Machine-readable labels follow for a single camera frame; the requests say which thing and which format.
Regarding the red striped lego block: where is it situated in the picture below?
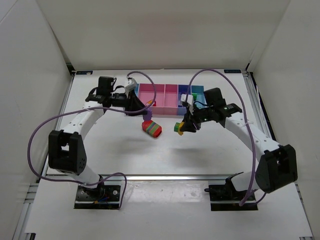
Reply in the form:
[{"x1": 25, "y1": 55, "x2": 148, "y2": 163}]
[{"x1": 141, "y1": 120, "x2": 162, "y2": 139}]

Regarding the yellow striped lego block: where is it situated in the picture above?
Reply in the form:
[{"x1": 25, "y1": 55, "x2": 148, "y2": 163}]
[{"x1": 178, "y1": 122, "x2": 184, "y2": 136}]

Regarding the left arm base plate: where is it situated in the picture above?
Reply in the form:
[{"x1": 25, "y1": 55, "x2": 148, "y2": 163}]
[{"x1": 73, "y1": 182, "x2": 122, "y2": 210}]

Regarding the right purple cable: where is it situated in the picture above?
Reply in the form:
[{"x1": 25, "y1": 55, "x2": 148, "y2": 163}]
[{"x1": 187, "y1": 69, "x2": 267, "y2": 207}]

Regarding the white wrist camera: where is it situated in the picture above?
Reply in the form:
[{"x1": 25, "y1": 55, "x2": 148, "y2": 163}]
[
  {"x1": 124, "y1": 77, "x2": 138, "y2": 95},
  {"x1": 180, "y1": 93, "x2": 194, "y2": 115}
]

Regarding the green lego brick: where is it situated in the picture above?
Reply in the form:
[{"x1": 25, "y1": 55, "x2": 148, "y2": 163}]
[{"x1": 192, "y1": 93, "x2": 198, "y2": 101}]

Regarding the small pink bin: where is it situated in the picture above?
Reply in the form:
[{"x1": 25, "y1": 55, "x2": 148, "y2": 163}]
[{"x1": 163, "y1": 84, "x2": 178, "y2": 115}]

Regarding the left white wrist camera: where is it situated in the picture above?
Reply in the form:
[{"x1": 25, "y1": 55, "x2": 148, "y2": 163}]
[{"x1": 124, "y1": 77, "x2": 138, "y2": 95}]

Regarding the right light blue bin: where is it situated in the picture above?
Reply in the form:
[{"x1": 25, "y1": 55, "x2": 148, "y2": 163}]
[{"x1": 191, "y1": 85, "x2": 206, "y2": 104}]

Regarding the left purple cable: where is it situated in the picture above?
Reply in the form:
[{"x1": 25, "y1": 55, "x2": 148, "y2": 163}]
[{"x1": 27, "y1": 71, "x2": 158, "y2": 210}]

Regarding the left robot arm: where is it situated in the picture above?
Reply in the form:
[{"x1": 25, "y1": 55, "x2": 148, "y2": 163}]
[{"x1": 48, "y1": 76, "x2": 147, "y2": 189}]

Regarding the purple cable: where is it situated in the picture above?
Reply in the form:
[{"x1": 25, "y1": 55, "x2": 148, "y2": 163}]
[
  {"x1": 27, "y1": 71, "x2": 158, "y2": 210},
  {"x1": 187, "y1": 69, "x2": 267, "y2": 207}
]

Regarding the small purple lego block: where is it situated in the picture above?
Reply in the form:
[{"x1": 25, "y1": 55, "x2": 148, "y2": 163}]
[{"x1": 142, "y1": 108, "x2": 153, "y2": 122}]

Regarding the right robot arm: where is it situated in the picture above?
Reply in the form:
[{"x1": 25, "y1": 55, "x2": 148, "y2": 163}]
[{"x1": 174, "y1": 88, "x2": 298, "y2": 194}]

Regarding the left light blue bin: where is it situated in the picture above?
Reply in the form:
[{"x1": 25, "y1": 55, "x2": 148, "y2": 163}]
[{"x1": 134, "y1": 84, "x2": 139, "y2": 97}]

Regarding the dark blue bin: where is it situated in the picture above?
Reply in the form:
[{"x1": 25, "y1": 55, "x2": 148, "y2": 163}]
[{"x1": 177, "y1": 84, "x2": 191, "y2": 116}]

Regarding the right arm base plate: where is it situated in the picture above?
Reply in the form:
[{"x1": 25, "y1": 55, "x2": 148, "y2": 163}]
[{"x1": 204, "y1": 184, "x2": 258, "y2": 212}]

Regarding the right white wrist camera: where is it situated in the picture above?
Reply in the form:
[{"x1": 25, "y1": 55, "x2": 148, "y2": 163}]
[{"x1": 180, "y1": 93, "x2": 194, "y2": 115}]

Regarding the light blue bin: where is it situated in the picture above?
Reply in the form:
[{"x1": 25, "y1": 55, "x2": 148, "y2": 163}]
[
  {"x1": 191, "y1": 85, "x2": 206, "y2": 104},
  {"x1": 134, "y1": 84, "x2": 139, "y2": 97}
]

